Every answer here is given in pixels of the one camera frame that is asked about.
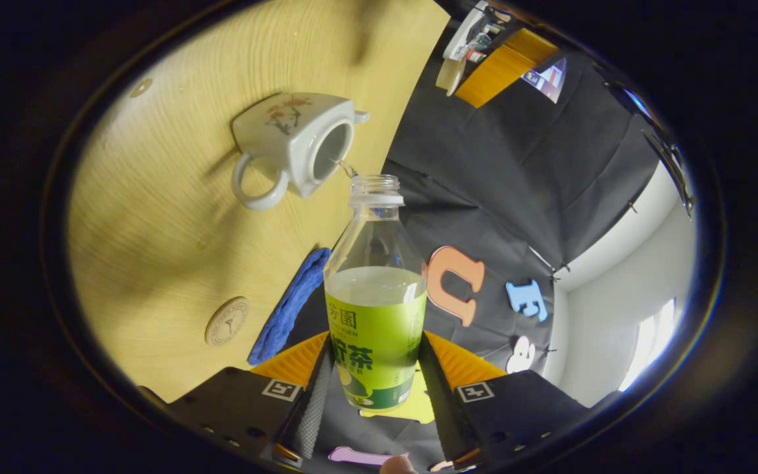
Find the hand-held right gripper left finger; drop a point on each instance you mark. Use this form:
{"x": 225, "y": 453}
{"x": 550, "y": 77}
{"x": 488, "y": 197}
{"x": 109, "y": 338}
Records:
{"x": 247, "y": 408}

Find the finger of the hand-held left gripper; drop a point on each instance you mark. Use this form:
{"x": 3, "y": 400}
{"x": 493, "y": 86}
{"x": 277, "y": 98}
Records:
{"x": 504, "y": 66}

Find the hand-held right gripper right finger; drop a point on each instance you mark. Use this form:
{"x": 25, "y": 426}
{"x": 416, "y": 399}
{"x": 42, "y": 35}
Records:
{"x": 517, "y": 408}

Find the white teacup lid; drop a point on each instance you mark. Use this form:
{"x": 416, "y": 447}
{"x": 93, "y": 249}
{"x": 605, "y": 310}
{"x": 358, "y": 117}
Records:
{"x": 450, "y": 74}

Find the round wooden coaster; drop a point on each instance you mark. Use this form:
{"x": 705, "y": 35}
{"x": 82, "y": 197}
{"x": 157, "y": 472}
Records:
{"x": 227, "y": 321}

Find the green label water bottle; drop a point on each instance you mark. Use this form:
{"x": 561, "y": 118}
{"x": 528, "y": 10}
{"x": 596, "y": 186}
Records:
{"x": 376, "y": 316}

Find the white floral teacup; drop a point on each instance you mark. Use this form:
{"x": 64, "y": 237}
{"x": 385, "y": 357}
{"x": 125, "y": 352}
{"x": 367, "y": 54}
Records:
{"x": 280, "y": 138}

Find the computer monitor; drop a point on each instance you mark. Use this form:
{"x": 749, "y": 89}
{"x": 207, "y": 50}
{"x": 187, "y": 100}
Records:
{"x": 547, "y": 79}

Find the white side table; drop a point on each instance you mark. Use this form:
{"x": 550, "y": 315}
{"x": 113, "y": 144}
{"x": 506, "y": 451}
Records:
{"x": 468, "y": 29}

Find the blue folded towel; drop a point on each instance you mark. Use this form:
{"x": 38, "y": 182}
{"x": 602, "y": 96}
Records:
{"x": 290, "y": 306}

